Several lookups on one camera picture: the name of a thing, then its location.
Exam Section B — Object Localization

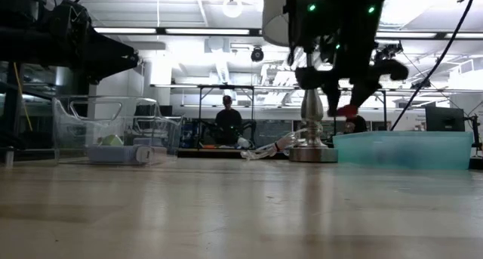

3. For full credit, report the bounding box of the round white ceiling lamp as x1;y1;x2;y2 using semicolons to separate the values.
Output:
221;0;244;20

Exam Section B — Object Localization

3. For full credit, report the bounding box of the black power cable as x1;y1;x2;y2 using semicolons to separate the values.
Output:
389;0;479;132

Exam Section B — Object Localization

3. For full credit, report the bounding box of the purple wall charger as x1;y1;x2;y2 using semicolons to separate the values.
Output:
135;145;168;165

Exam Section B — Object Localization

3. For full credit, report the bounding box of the green plastic tray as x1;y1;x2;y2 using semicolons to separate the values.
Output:
332;130;474;171

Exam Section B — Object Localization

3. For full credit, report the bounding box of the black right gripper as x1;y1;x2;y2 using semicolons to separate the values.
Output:
294;35;411;118

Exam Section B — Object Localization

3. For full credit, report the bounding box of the clear plastic bag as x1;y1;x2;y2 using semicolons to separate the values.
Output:
240;128;307;162

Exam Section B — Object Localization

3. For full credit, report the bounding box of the red digital clock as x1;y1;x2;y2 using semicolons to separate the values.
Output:
335;104;359;119

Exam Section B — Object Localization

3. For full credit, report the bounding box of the round black ceiling camera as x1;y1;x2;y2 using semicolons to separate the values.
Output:
250;46;265;63

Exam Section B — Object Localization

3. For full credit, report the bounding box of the clear plastic tray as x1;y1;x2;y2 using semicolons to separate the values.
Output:
51;94;185;166

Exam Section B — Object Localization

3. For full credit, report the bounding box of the yellow pole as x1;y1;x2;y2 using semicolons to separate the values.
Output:
12;61;34;132

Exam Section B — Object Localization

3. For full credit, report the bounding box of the white shade table lamp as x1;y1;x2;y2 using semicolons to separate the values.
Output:
260;0;340;164

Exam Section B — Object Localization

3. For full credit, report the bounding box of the person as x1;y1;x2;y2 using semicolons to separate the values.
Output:
343;115;369;135
213;94;245;146

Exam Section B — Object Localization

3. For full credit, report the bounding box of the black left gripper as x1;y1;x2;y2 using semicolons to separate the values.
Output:
47;0;140;85

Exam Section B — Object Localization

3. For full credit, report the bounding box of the black frame workbench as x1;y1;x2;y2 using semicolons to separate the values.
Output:
331;88;389;132
197;84;257;149

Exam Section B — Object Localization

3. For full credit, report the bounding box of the green charger white plug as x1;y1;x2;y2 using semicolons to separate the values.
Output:
97;133;125;147

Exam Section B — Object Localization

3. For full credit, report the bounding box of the dark monitor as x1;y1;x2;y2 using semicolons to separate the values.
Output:
424;106;466;133

